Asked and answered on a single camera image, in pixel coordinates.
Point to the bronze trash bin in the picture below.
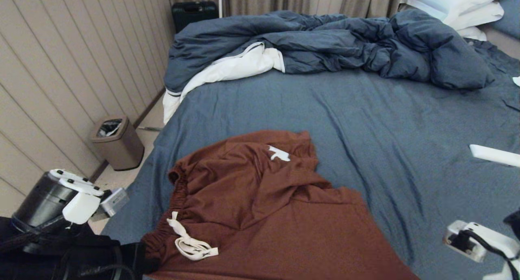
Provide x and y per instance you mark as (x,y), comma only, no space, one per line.
(122,150)

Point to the blue bed sheet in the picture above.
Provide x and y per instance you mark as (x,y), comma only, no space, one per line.
(406,150)

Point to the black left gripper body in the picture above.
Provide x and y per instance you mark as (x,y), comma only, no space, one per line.
(40,202)

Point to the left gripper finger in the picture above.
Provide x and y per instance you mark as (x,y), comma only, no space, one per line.
(138,259)

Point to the black bin liner bag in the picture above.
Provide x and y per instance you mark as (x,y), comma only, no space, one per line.
(109,128)

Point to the black suitcase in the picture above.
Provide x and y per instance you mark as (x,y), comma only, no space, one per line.
(194,15)

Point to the beige headboard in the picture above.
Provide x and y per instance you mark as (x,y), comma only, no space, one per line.
(503,41)

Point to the blue pillow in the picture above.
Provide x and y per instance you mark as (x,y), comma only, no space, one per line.
(510,15)

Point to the flat white rectangular object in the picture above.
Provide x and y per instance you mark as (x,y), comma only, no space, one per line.
(493,155)

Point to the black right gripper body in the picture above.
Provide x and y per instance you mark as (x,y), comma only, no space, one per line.
(515,223)

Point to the crumpled blue duvet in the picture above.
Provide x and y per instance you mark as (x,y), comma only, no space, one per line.
(325,40)

